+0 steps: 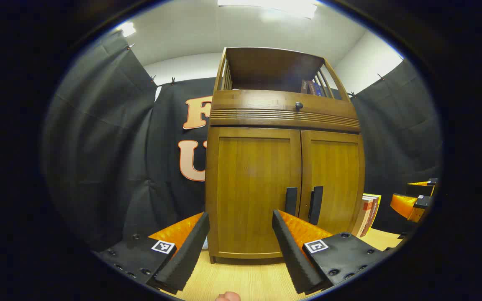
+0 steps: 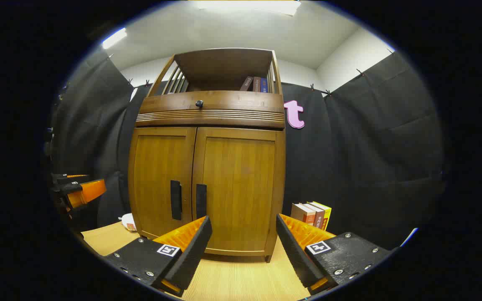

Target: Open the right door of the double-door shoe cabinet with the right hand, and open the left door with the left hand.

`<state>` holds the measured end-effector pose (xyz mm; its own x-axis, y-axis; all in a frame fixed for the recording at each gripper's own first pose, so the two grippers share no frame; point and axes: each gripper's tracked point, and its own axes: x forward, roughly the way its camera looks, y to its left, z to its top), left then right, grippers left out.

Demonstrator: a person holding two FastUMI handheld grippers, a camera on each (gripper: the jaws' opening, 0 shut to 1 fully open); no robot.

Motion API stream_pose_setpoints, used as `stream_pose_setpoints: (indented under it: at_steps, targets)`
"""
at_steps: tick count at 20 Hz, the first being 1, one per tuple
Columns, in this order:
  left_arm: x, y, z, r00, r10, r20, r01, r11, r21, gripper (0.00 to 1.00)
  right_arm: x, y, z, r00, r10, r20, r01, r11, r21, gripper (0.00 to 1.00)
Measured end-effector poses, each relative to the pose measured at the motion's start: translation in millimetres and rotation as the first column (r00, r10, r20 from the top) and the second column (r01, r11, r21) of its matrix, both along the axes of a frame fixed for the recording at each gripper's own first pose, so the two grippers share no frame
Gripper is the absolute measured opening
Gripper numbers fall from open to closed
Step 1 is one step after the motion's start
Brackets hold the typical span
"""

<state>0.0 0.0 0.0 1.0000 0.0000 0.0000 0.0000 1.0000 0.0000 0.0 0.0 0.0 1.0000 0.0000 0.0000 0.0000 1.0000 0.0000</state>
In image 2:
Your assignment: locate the wooden shoe cabinet door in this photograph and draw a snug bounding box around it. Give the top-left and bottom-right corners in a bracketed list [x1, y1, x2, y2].
[130, 127, 197, 241]
[192, 128, 285, 256]

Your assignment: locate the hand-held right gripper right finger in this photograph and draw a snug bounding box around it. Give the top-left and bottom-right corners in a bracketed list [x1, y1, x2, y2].
[276, 213, 393, 296]

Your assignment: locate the white soft bag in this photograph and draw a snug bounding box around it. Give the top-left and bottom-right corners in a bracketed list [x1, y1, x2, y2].
[118, 213, 138, 232]

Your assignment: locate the reddish brown book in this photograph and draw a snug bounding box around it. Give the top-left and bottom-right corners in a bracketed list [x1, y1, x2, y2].
[306, 204, 325, 230]

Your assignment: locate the wooden double-door shoe cabinet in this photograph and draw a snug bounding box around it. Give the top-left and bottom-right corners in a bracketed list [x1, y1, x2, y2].
[128, 48, 287, 263]

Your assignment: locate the small ceiling light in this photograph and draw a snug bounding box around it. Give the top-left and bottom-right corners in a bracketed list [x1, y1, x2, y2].
[101, 28, 128, 50]

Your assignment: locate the yellow book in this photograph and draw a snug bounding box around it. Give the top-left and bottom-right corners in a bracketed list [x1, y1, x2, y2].
[311, 201, 332, 231]

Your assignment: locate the wooden drawer with black knob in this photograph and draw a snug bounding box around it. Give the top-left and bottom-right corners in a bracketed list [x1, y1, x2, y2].
[136, 91, 285, 129]

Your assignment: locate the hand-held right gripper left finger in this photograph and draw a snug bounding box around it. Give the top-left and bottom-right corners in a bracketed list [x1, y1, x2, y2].
[102, 216, 213, 298]

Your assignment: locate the beige book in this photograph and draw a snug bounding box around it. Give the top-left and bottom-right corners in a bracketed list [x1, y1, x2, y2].
[290, 203, 317, 226]

